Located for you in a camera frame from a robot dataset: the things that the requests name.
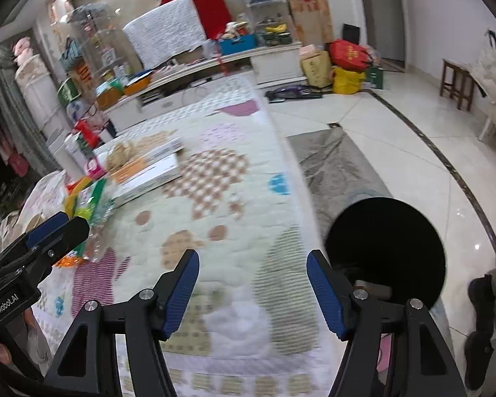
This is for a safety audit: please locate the green white snack bag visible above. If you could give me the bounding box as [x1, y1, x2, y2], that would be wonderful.
[68, 177, 115, 264]

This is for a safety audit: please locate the brown paper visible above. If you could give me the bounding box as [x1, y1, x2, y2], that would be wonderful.
[105, 141, 137, 173]

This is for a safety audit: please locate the black trash bin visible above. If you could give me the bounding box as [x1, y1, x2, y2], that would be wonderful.
[324, 197, 446, 309]

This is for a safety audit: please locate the orange white flat box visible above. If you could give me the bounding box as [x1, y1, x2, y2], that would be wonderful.
[108, 132, 184, 207]

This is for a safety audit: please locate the white covered air conditioner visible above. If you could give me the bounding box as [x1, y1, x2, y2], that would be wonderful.
[15, 54, 71, 139]

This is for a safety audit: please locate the patterned quilted table cover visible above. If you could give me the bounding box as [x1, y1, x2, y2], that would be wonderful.
[34, 76, 341, 396]

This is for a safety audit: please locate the pink plush toy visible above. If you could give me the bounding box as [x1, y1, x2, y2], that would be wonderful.
[13, 37, 34, 66]

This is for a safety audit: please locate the clear acrylic shelf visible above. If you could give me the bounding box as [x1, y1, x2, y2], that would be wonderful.
[67, 3, 143, 87]

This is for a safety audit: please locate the wooden stool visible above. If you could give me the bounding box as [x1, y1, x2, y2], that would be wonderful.
[439, 58, 476, 112]

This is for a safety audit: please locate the white cloth covered TV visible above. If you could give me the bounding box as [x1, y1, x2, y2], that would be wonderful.
[123, 0, 207, 69]

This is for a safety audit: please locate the yellow floor bag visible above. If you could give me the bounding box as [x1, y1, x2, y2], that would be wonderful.
[332, 66, 365, 95]

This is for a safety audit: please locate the handheld vacuum cleaner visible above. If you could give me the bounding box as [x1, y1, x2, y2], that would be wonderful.
[265, 85, 322, 103]

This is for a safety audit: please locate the beige paper bag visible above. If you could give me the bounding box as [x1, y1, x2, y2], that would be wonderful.
[301, 50, 332, 88]

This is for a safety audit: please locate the red gift bag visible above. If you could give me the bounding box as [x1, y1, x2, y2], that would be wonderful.
[329, 39, 372, 73]

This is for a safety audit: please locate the blue storage basket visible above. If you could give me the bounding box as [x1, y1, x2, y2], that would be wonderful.
[219, 34, 257, 56]

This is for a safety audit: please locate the white TV cabinet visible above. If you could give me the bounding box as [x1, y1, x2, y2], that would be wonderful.
[104, 41, 306, 134]

